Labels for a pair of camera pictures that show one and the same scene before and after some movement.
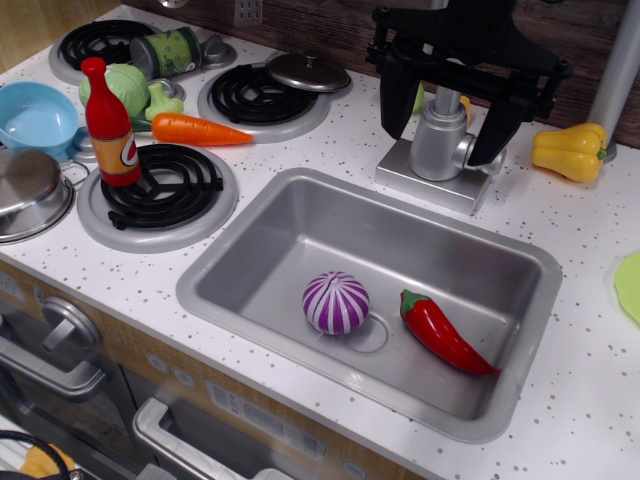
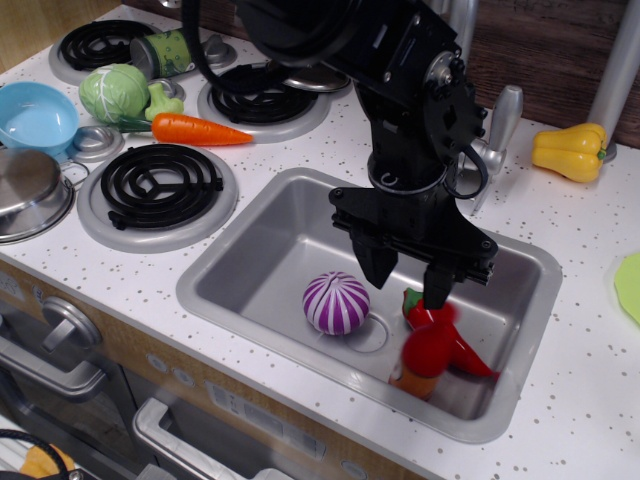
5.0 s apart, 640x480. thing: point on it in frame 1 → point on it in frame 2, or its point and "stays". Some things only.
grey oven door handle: (80, 381) stays
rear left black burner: (110, 40) stays
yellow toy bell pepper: (576, 151) stays
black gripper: (475, 45) → (429, 227)
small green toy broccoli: (160, 103) stays
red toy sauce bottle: (113, 145) → (427, 350)
